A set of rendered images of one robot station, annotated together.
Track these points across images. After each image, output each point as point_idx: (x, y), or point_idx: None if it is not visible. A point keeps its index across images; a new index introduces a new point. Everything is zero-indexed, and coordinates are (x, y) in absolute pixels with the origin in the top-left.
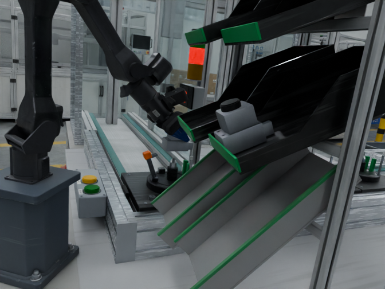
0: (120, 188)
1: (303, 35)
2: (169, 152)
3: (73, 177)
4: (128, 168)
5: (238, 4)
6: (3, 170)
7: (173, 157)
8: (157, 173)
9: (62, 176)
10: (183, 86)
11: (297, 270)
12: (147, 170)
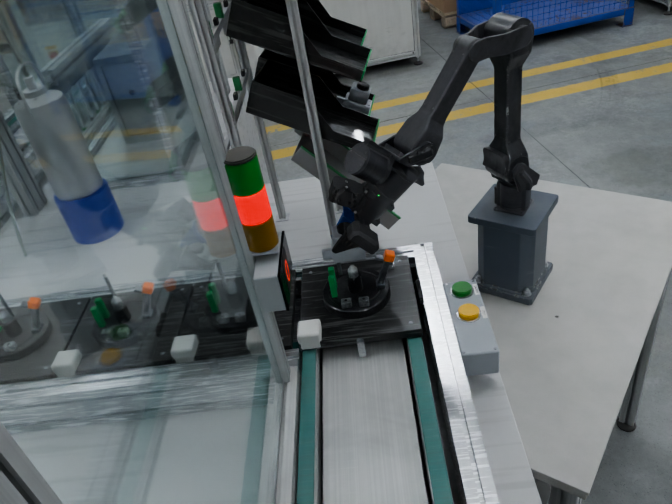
0: (425, 297)
1: (223, 77)
2: (294, 462)
3: (473, 208)
4: (402, 430)
5: (311, 42)
6: (544, 213)
7: (295, 437)
8: (369, 303)
9: (483, 208)
10: (282, 267)
11: None
12: (364, 419)
